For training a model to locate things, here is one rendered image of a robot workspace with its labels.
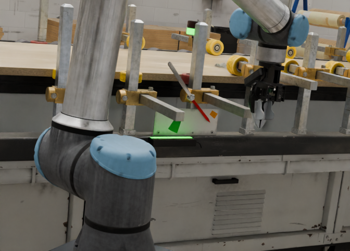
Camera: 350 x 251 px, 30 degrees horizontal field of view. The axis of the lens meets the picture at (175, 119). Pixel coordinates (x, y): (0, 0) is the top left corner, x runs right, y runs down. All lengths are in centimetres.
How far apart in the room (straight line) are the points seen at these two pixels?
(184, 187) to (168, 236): 22
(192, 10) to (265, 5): 889
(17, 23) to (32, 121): 712
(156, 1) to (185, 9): 54
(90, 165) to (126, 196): 11
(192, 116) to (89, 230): 100
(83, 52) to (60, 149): 23
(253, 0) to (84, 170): 61
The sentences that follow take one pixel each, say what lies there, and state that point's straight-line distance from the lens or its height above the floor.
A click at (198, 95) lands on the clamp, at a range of 237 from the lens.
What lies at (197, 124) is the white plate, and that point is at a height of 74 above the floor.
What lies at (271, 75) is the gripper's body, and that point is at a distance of 202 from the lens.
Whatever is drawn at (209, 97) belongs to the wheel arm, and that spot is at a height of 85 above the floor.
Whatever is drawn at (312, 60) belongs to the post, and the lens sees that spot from 263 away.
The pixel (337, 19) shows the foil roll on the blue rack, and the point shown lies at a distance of 933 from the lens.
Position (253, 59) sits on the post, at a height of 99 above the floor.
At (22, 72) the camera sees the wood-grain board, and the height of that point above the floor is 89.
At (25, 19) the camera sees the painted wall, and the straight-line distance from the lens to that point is 952.
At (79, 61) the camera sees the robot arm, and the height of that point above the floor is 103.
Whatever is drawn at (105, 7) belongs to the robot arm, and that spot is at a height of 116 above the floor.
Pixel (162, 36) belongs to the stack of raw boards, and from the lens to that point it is 891.
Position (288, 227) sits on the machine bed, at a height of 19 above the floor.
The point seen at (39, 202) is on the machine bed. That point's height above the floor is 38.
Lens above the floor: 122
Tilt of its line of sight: 11 degrees down
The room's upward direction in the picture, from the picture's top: 6 degrees clockwise
